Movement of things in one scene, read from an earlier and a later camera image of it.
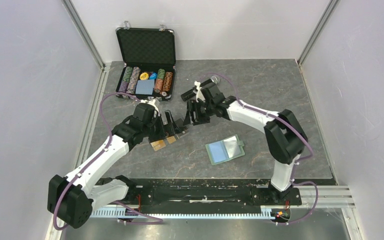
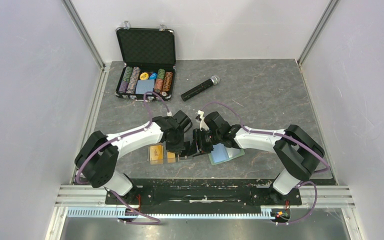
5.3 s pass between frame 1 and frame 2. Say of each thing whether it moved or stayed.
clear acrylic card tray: moved
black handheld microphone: stayed
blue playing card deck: stayed
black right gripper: moved
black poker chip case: stayed
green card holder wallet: stayed
